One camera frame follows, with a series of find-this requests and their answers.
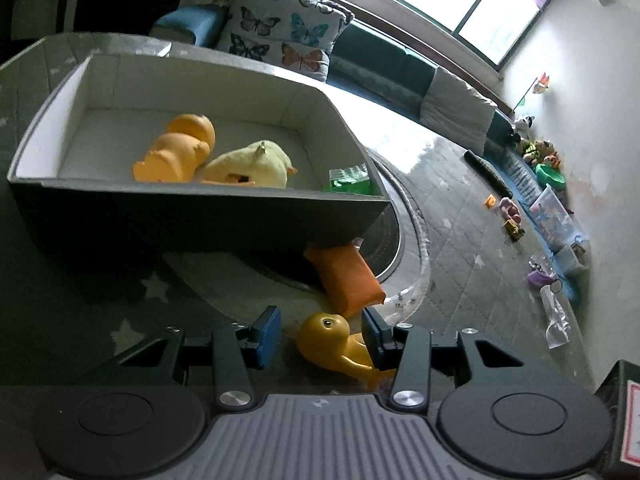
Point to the black white storage box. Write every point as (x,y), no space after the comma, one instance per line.
(200,220)

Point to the pink toy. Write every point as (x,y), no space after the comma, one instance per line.
(509,208)

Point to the yellow rubber duck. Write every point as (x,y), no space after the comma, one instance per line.
(325,335)

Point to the black and white plush toy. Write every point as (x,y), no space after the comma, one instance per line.
(522,127)

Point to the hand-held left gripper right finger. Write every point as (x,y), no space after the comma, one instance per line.
(374,337)

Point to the black remote control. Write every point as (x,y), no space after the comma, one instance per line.
(487,172)

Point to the orange rubber duck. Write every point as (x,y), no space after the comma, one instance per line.
(175,152)

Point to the green snack packet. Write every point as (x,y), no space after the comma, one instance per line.
(347,180)

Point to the clear plastic bag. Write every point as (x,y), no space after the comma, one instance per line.
(555,317)

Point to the brown plush toy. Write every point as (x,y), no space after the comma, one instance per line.
(537,152)

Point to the pale yellow plush duck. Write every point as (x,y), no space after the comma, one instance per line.
(250,165)

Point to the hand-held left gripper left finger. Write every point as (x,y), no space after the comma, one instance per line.
(265,336)

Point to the green framed window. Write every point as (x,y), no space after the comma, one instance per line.
(450,0)

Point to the green plastic bowl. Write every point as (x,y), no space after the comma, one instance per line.
(549,176)

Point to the clear plastic storage box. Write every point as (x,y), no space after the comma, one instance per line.
(547,215)

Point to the colourful pinwheel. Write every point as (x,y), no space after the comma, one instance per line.
(539,84)

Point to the small orange toy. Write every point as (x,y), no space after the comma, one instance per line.
(489,201)

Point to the yellow toy car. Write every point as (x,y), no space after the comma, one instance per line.
(514,230)

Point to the orange snack packet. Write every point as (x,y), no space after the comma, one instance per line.
(345,275)

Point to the dark box with red label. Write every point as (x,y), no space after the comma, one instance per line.
(622,420)

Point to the blue cushion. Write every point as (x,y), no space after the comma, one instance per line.
(190,22)

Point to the purple toy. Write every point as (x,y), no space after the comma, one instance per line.
(538,278)

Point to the small clear container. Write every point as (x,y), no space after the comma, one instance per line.
(570,260)

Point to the dark green sofa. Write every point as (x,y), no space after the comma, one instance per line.
(395,65)

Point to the white quilted cushion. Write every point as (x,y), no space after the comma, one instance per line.
(457,110)

